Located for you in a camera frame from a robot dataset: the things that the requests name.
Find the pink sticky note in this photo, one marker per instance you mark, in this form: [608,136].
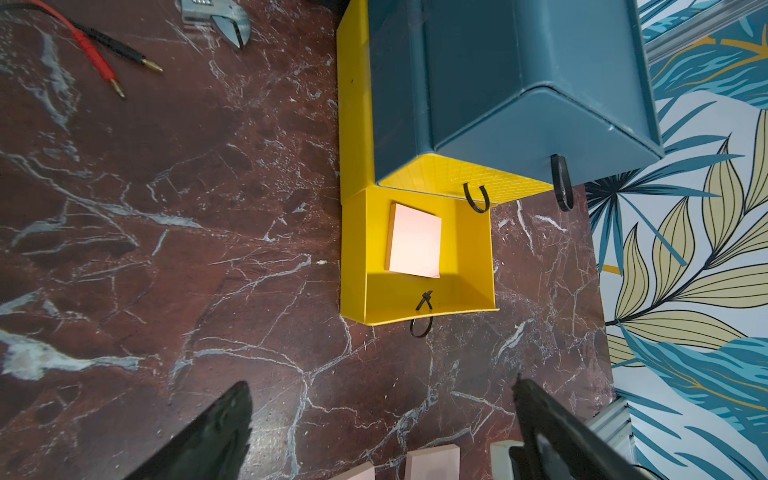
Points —
[435,463]
[414,242]
[364,471]

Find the teal yellow drawer cabinet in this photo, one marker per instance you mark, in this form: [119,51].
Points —
[455,107]

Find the orange adjustable wrench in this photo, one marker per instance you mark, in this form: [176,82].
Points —
[226,16]

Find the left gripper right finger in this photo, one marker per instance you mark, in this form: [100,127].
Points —
[559,446]

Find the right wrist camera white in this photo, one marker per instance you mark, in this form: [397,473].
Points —
[503,463]

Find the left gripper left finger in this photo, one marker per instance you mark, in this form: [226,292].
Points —
[213,446]

